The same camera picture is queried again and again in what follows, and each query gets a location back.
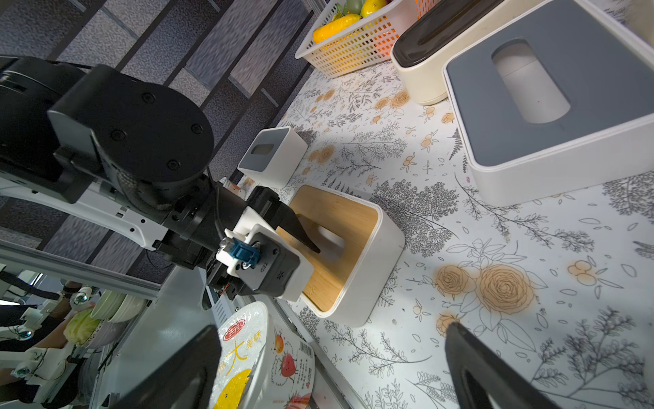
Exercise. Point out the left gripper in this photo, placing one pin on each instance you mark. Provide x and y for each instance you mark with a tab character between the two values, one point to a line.
276	213

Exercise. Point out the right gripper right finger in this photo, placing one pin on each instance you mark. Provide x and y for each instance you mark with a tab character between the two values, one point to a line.
483	380

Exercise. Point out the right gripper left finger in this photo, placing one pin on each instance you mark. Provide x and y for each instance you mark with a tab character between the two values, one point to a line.
183	381

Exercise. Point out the white box bamboo lid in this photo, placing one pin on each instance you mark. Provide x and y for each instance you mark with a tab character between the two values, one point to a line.
359	247

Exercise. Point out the white box grey lid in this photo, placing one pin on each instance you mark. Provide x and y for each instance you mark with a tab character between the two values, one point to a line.
273	157
558	99

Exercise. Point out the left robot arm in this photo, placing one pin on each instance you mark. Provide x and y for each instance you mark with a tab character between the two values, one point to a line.
133	157

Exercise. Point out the instant noodle cup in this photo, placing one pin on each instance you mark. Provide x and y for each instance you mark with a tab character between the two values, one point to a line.
243	337

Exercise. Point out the pink packaged item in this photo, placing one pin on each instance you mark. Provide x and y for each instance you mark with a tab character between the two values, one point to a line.
288	378

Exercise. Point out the stacked plates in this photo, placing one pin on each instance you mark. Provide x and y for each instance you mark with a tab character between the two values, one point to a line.
117	307

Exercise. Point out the floral table cloth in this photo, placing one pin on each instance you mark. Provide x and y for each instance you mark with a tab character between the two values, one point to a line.
560	288

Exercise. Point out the green cabbage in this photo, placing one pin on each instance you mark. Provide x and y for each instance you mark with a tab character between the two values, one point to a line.
81	327

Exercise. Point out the yellow toy banana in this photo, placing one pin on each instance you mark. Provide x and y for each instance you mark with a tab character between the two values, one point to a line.
334	27

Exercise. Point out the white plastic fruit basket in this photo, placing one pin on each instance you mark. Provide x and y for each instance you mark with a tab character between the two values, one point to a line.
366	43

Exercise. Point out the cream box dark lid left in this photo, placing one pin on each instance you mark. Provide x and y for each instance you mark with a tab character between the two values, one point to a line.
422	51

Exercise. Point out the yellow-green toy lemon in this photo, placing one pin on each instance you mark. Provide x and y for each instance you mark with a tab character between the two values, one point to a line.
370	7

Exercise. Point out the aluminium rail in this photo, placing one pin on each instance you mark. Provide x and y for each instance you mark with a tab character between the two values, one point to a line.
175	314

